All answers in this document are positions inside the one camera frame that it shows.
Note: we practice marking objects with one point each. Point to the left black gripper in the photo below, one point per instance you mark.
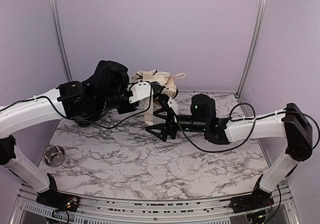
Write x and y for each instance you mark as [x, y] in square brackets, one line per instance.
[158, 89]

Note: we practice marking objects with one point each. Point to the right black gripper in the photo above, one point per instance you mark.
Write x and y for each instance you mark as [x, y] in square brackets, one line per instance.
[171, 123]

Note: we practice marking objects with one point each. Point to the beige folding umbrella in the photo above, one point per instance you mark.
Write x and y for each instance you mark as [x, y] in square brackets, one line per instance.
[162, 83]

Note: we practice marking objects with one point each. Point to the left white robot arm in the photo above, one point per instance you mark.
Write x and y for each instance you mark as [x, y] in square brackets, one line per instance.
[26, 114]

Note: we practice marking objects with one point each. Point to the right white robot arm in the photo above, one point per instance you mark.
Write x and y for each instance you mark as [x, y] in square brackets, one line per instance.
[289, 124]

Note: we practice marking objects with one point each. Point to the steel cup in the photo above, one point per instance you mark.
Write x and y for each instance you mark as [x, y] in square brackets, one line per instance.
[54, 156]

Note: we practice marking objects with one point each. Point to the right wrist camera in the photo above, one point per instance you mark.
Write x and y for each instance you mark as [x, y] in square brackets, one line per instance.
[174, 105]

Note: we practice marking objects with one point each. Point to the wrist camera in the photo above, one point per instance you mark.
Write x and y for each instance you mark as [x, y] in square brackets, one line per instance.
[141, 90]
[174, 105]

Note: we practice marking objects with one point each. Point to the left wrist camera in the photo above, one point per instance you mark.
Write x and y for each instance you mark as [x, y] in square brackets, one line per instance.
[141, 90]

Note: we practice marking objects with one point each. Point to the left aluminium frame post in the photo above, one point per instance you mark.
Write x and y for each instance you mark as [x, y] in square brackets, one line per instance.
[60, 40]

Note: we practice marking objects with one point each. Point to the aluminium frame post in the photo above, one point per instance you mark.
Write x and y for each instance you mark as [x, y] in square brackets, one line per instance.
[257, 29]
[60, 40]

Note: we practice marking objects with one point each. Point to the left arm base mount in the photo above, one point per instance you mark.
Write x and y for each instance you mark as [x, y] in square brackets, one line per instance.
[53, 198]

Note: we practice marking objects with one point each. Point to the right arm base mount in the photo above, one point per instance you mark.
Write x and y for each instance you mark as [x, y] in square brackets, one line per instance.
[257, 199]

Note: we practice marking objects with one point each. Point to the front aluminium rail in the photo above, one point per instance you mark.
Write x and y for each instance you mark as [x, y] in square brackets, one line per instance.
[92, 209]

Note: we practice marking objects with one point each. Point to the right aluminium frame post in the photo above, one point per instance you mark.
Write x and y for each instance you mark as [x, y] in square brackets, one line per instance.
[257, 29]

